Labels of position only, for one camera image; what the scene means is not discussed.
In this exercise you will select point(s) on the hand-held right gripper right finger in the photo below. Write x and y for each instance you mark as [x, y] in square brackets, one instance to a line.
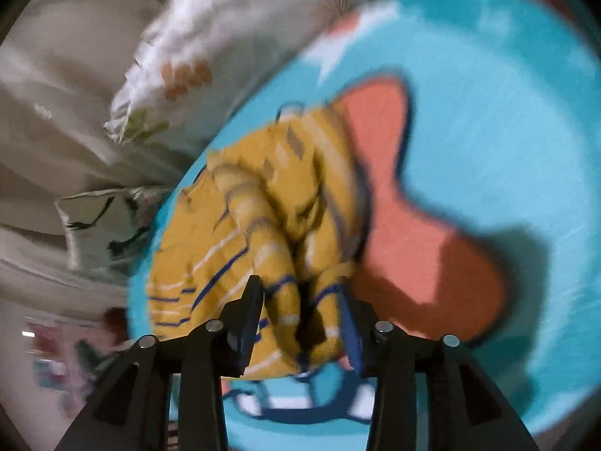
[350, 333]

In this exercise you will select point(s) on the cartoon printed teal blanket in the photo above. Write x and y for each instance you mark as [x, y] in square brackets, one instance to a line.
[493, 150]

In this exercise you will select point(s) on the dark red soft object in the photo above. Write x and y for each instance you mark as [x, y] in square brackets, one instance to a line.
[115, 324]

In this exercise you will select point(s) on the leaf print frilled pillow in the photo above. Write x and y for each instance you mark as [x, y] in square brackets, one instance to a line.
[211, 33]

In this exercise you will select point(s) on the yellow striped small garment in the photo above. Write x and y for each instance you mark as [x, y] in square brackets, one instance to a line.
[263, 197]

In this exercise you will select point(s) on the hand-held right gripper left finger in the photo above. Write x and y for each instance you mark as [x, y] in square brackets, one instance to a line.
[246, 338]

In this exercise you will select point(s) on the beige curtain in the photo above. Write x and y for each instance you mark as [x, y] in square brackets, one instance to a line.
[47, 80]

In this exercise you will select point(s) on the dancer print pillow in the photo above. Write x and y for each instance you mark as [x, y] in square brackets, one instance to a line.
[94, 230]

